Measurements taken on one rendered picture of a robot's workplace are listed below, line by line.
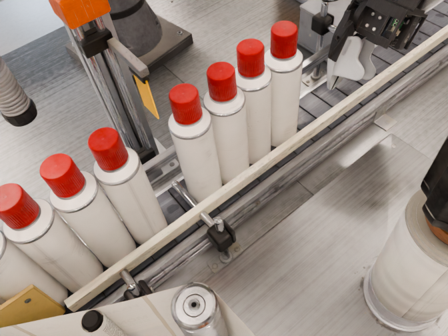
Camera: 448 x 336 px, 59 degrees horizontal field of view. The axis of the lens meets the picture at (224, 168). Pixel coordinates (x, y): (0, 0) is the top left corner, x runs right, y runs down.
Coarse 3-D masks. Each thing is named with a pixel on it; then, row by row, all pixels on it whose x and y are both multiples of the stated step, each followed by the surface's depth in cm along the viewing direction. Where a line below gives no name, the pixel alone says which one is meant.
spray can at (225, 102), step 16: (224, 64) 45; (208, 80) 45; (224, 80) 44; (208, 96) 48; (224, 96) 46; (240, 96) 48; (224, 112) 47; (240, 112) 48; (224, 128) 49; (240, 128) 50; (224, 144) 52; (240, 144) 52; (224, 160) 54; (240, 160) 55; (224, 176) 58
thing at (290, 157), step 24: (432, 24) 78; (384, 48) 75; (408, 48) 75; (408, 72) 71; (312, 96) 70; (336, 96) 69; (312, 120) 66; (336, 120) 66; (312, 144) 65; (168, 192) 61; (240, 192) 59; (168, 216) 58; (144, 264) 54; (72, 312) 51
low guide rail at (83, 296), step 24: (432, 48) 71; (384, 72) 66; (360, 96) 64; (288, 144) 59; (264, 168) 58; (216, 192) 56; (192, 216) 54; (168, 240) 53; (120, 264) 51; (96, 288) 49
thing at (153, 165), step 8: (328, 48) 64; (312, 56) 63; (320, 56) 63; (304, 64) 62; (312, 64) 63; (304, 72) 63; (168, 152) 54; (152, 160) 54; (160, 160) 54; (168, 160) 55; (144, 168) 53; (152, 168) 54; (160, 168) 55; (104, 192) 52
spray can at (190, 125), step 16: (176, 96) 43; (192, 96) 43; (176, 112) 44; (192, 112) 44; (208, 112) 47; (176, 128) 46; (192, 128) 45; (208, 128) 46; (176, 144) 48; (192, 144) 46; (208, 144) 48; (192, 160) 49; (208, 160) 50; (192, 176) 52; (208, 176) 52; (192, 192) 56; (208, 192) 55
